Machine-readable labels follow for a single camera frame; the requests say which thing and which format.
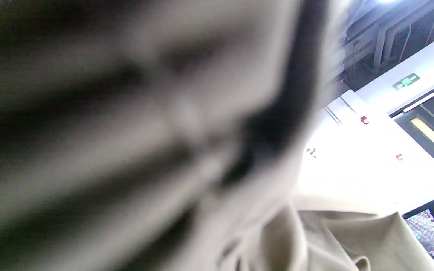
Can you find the tan shorts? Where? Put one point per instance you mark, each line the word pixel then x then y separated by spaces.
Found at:
pixel 126 113

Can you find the grey ceiling pipes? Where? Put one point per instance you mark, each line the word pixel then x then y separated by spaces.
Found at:
pixel 382 37

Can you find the green exit sign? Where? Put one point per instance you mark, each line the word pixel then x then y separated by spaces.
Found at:
pixel 407 81

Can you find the dark glass doorway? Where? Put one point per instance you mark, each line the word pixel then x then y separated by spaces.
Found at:
pixel 428 124

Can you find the red wall alarm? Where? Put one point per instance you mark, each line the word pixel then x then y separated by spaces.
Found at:
pixel 364 120

